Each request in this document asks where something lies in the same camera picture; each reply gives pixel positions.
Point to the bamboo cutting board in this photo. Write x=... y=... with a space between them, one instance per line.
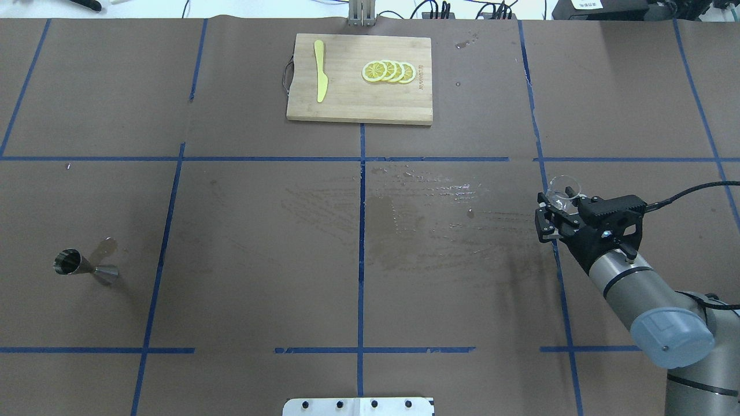
x=352 y=99

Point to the aluminium frame post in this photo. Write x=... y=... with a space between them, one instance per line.
x=362 y=13

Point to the black tool on desk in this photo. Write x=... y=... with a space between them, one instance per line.
x=93 y=5

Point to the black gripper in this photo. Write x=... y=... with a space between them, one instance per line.
x=580 y=247

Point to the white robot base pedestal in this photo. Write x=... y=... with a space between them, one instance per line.
x=360 y=406

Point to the black box with label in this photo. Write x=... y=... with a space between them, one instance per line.
x=614 y=10

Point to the clear glass measuring cup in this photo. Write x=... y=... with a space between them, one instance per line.
x=562 y=191

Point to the yellow plastic knife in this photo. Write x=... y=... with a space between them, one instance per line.
x=322 y=78

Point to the steel jigger shaker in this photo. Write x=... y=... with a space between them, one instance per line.
x=70 y=262

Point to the lemon slice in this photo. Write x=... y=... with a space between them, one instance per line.
x=400 y=71
x=374 y=71
x=392 y=70
x=410 y=73

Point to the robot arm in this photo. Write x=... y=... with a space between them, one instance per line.
x=693 y=336

